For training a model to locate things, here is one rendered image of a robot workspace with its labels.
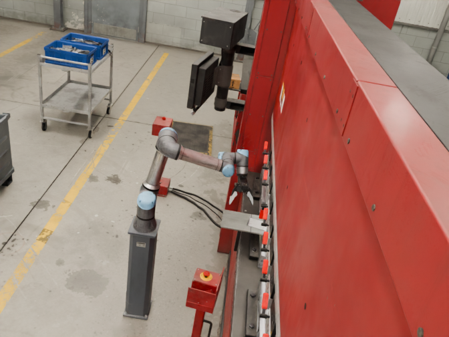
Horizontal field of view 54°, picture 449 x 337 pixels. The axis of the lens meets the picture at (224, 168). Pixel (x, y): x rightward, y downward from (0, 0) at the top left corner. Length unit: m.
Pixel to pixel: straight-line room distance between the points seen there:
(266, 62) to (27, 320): 2.42
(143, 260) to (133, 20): 7.34
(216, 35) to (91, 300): 2.14
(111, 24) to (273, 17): 7.11
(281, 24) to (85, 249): 2.38
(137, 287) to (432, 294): 2.71
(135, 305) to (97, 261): 0.67
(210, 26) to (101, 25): 6.84
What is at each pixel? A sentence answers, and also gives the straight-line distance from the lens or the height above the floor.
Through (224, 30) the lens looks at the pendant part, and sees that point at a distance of 3.26.
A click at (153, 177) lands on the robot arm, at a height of 1.09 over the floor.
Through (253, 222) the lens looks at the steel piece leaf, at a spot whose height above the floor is 1.00.
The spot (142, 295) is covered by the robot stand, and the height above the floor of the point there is 0.23.
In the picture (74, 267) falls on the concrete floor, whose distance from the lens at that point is 3.77.
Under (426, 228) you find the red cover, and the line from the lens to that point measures 0.63.
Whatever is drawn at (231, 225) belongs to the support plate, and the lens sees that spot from 2.64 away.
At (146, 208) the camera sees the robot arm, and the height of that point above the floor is 0.96.
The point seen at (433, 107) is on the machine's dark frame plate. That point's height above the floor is 2.30.
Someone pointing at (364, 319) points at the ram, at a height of 2.02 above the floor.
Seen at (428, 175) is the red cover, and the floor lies 2.30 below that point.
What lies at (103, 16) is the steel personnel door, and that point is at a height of 0.40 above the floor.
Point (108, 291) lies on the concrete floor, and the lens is 3.56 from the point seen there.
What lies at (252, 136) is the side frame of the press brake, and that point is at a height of 1.18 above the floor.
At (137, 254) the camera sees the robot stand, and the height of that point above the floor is 0.60.
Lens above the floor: 2.58
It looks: 30 degrees down
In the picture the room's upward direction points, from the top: 10 degrees clockwise
